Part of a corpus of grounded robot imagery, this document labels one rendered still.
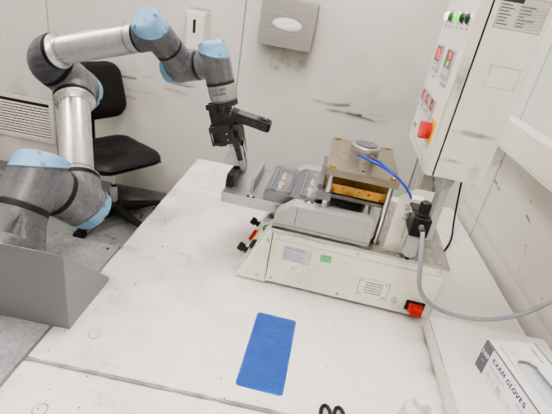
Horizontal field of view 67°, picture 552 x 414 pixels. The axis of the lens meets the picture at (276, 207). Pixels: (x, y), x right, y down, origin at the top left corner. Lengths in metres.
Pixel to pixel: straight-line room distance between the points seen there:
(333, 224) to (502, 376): 0.48
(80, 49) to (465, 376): 1.20
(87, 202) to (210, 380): 0.53
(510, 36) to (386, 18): 1.67
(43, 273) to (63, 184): 0.22
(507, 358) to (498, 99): 0.54
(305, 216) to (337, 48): 1.68
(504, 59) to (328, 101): 1.76
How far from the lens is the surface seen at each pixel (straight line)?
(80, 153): 1.24
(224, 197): 1.15
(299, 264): 1.13
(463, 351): 1.13
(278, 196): 1.13
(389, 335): 1.15
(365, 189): 1.10
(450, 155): 1.02
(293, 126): 2.70
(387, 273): 1.14
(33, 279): 1.01
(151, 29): 1.09
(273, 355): 1.00
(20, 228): 1.03
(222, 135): 1.18
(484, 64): 0.99
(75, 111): 1.33
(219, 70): 1.14
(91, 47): 1.22
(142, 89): 2.90
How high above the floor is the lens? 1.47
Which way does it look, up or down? 27 degrees down
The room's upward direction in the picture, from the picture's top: 10 degrees clockwise
